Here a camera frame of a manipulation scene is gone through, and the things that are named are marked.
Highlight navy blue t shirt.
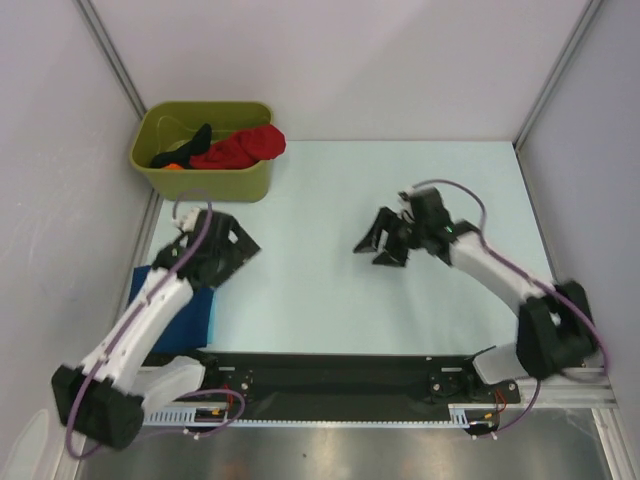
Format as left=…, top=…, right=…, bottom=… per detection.
left=109, top=266, right=212, bottom=360

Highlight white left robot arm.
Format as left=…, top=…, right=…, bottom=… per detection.
left=51, top=207, right=260, bottom=450

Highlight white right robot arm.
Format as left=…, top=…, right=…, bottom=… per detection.
left=353, top=180, right=600, bottom=401

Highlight folded turquoise t shirt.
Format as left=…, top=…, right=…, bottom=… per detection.
left=206, top=290, right=217, bottom=345

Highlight red t shirt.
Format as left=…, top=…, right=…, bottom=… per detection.
left=189, top=125, right=286, bottom=170

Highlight black garment in bin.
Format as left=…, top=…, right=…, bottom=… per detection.
left=150, top=123, right=212, bottom=170

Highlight olive green plastic bin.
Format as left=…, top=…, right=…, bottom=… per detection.
left=129, top=101, right=273, bottom=203

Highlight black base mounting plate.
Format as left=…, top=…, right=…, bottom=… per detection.
left=144, top=349, right=521, bottom=419

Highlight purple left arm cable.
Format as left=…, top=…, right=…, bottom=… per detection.
left=64, top=188, right=247, bottom=461

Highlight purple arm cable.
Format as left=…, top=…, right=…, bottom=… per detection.
left=64, top=188, right=247, bottom=461
left=414, top=178, right=614, bottom=444

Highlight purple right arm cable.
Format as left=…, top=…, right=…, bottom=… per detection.
left=414, top=178, right=614, bottom=444

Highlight white slotted cable duct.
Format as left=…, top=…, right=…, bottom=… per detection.
left=143, top=405, right=498, bottom=431

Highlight aluminium frame rail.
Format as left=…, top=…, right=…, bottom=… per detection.
left=509, top=368, right=618, bottom=409

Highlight right aluminium corner post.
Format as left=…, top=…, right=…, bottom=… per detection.
left=512, top=0, right=606, bottom=153

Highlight aluminium corner post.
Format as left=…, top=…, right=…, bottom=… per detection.
left=72, top=0, right=147, bottom=119
left=512, top=0, right=606, bottom=153

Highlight left aluminium corner post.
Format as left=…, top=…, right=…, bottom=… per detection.
left=72, top=0, right=147, bottom=119

